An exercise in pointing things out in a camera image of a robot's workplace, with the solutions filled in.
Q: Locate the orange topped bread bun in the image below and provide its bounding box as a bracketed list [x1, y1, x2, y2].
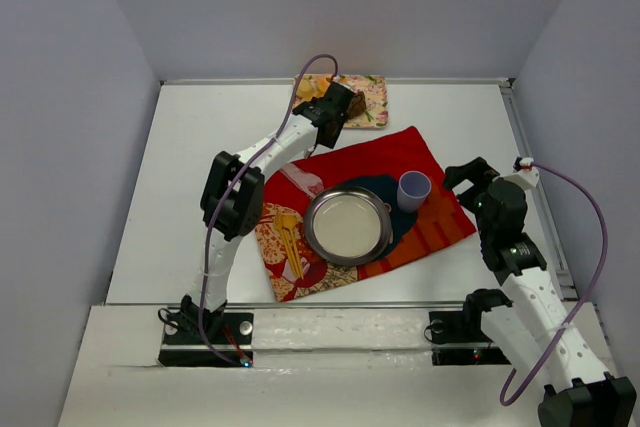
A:
[314, 74, 334, 97]

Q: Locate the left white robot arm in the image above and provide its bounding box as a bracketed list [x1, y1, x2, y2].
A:
[180, 82, 355, 344]

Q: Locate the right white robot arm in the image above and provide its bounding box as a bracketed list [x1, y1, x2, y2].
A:
[443, 157, 637, 426]

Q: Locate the dark brown chocolate bread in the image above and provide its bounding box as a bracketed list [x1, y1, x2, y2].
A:
[347, 91, 367, 120]

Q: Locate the round pale bread roll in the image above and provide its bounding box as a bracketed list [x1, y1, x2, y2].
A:
[295, 76, 316, 101]

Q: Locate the floral serving tray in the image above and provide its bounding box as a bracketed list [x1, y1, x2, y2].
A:
[294, 74, 389, 129]

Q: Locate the lilac plastic cup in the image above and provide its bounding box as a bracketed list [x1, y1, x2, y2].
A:
[396, 171, 432, 213]

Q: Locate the steel plate white centre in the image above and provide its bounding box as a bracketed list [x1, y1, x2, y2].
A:
[303, 186, 393, 267]

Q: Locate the yellow plastic spoon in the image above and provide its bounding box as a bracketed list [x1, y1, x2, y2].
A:
[282, 214, 304, 279]

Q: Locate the yellow plastic fork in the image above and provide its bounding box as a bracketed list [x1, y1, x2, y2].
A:
[274, 211, 299, 279]

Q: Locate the red patterned placemat cloth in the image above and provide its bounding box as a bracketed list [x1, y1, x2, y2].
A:
[254, 125, 477, 303]

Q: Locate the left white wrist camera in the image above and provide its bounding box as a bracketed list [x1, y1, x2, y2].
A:
[333, 75, 346, 86]

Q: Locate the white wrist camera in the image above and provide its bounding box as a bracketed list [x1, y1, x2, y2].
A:
[503, 157, 540, 191]
[333, 75, 346, 86]

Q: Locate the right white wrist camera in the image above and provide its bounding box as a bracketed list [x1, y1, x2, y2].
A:
[503, 157, 540, 191]

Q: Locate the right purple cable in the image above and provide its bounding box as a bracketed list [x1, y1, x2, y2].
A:
[499, 162, 610, 407]

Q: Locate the aluminium right side rail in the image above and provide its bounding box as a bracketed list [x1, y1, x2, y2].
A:
[499, 78, 579, 301]

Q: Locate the aluminium rail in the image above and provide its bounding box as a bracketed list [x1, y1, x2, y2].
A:
[499, 78, 579, 301]
[167, 300, 469, 310]

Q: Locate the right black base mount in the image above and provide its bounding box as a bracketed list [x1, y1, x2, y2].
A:
[423, 311, 509, 367]

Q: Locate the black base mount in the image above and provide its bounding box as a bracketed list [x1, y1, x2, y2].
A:
[423, 311, 509, 367]
[158, 308, 254, 368]

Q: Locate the aluminium front rail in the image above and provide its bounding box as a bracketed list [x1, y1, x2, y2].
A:
[167, 300, 469, 310]

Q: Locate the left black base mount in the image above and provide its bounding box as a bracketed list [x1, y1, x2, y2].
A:
[158, 308, 254, 368]

